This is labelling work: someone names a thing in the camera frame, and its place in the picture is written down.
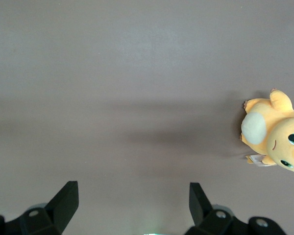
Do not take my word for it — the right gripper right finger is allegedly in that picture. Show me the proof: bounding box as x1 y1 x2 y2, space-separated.
184 182 289 235

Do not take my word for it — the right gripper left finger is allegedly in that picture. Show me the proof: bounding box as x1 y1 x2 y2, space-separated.
0 180 79 235

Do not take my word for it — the plush toy paper tag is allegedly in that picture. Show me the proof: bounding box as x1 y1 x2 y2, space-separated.
245 153 269 168

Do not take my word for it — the orange plush toy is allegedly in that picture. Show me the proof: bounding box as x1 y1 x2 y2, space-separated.
239 88 294 174

